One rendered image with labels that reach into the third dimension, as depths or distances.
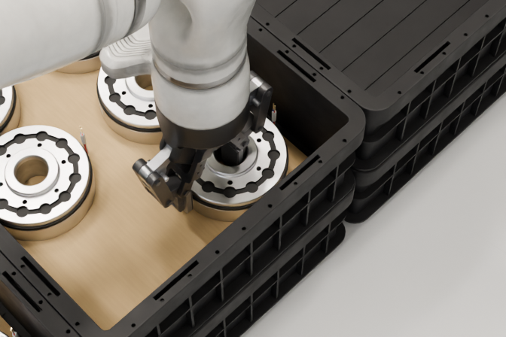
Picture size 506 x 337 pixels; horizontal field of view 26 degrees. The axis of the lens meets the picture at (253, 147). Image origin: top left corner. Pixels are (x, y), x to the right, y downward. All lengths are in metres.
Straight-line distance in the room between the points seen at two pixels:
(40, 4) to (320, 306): 0.59
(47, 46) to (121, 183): 0.44
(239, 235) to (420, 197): 0.33
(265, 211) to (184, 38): 0.19
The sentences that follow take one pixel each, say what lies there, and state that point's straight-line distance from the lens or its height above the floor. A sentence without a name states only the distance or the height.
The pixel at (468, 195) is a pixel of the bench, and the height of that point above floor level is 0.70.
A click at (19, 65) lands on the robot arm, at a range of 0.57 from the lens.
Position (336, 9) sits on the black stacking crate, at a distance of 1.12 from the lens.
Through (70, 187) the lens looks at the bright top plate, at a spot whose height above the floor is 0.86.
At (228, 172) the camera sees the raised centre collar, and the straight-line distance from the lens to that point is 0.97.
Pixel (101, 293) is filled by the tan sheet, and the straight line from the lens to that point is 0.96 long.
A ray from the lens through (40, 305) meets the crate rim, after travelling 0.86.
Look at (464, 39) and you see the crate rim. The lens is 0.98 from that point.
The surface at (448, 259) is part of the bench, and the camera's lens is 1.13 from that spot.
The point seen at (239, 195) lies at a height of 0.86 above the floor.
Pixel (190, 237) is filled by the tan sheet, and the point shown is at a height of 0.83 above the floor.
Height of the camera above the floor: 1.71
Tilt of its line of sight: 60 degrees down
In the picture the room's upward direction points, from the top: straight up
